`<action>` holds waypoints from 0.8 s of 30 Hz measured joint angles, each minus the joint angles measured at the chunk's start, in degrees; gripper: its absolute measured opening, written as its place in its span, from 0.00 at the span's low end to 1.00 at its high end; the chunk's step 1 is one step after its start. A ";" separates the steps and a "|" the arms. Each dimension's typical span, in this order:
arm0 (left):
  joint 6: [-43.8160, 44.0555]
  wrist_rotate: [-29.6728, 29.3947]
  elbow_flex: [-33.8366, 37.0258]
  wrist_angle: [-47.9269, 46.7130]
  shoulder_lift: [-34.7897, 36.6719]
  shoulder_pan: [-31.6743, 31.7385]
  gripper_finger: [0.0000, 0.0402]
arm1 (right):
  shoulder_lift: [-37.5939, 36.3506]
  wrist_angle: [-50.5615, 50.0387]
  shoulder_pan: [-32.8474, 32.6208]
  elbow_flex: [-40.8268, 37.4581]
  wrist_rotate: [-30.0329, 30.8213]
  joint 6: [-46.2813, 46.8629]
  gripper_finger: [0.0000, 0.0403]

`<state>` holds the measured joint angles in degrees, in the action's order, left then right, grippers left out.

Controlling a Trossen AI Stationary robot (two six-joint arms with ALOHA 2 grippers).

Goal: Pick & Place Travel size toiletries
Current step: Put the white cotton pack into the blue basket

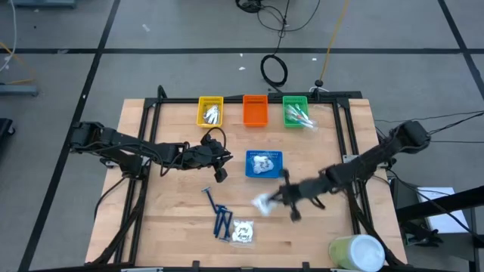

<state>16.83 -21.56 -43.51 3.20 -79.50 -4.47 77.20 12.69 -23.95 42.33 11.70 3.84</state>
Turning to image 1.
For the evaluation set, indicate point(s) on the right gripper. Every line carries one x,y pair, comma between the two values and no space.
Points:
293,194

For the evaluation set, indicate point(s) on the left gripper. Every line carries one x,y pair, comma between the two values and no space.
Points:
210,155

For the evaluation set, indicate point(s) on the vanity pack cotton bag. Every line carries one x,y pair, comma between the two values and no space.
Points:
242,231
262,204
262,164

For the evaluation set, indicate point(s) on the blue plastic basket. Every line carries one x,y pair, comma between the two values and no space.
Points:
249,172

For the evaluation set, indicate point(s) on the bagged blue toothbrush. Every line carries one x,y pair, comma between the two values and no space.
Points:
293,115

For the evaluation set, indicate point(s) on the bagged teal toothbrush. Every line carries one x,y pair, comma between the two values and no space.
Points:
298,111

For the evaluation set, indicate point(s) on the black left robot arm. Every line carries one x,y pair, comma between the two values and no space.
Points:
125,145

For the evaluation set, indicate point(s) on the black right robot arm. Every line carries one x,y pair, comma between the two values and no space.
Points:
359,170

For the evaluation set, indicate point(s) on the yellow plastic basket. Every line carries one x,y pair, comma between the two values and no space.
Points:
200,121

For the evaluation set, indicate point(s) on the orange plastic basket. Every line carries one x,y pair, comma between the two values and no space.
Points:
255,113

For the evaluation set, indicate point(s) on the black table edge clamp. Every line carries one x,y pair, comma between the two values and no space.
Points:
195,263
305,265

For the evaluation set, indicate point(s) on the green plastic basket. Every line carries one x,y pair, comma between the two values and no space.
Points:
287,122

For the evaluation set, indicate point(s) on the green and white cup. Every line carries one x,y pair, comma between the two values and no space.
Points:
359,253

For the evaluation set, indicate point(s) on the black floor plug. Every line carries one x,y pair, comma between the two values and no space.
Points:
320,82

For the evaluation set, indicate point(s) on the black cart stand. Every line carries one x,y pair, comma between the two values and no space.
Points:
435,206

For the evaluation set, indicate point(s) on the white box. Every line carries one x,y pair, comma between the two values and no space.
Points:
450,223

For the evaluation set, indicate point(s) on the grey metal floor beam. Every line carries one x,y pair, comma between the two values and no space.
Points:
19,90

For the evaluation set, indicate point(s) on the black caster base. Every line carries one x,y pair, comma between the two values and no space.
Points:
5,128

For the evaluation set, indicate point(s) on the grey metal floor plate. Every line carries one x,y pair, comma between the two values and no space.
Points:
41,3

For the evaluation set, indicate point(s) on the black aluminium rig frame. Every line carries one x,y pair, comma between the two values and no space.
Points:
177,100

